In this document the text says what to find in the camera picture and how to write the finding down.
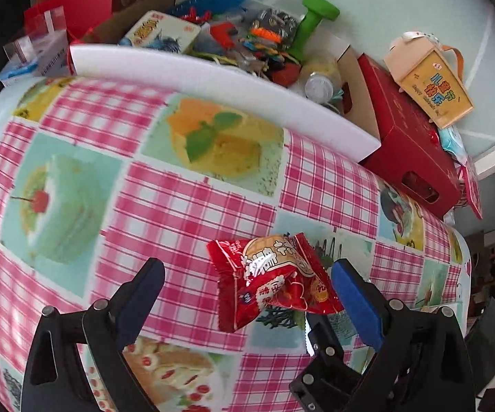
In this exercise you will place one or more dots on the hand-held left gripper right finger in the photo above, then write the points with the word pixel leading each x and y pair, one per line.
pixel 354 304

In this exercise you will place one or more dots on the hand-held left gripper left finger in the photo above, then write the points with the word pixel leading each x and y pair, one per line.
pixel 144 296

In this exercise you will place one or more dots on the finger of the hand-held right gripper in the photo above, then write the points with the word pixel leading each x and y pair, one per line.
pixel 322 334

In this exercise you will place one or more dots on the red foil snack packet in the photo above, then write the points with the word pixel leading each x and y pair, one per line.
pixel 273 283

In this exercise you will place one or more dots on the pink checkered tablecloth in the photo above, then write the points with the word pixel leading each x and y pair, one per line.
pixel 166 206

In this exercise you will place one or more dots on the red patterned box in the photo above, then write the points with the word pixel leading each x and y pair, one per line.
pixel 472 189

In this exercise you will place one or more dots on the red gift box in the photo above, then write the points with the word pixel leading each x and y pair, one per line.
pixel 406 137

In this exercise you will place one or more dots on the wet wipes pack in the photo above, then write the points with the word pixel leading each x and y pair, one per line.
pixel 451 141

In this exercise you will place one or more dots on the clear plastic bottle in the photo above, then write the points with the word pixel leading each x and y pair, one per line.
pixel 318 86

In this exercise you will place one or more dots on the blue and white box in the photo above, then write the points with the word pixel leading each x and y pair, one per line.
pixel 15 73

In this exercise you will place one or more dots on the white snack box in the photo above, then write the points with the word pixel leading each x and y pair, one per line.
pixel 161 30

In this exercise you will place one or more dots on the red plastic toy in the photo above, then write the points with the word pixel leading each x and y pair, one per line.
pixel 224 35

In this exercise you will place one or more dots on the open brown cardboard box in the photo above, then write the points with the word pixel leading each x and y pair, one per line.
pixel 114 23

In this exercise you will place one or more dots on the green dumbbell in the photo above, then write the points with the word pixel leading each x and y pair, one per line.
pixel 312 21

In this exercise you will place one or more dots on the clear plastic box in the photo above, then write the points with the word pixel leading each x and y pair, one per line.
pixel 37 30

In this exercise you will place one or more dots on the patterned pouch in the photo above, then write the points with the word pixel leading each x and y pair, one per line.
pixel 271 25

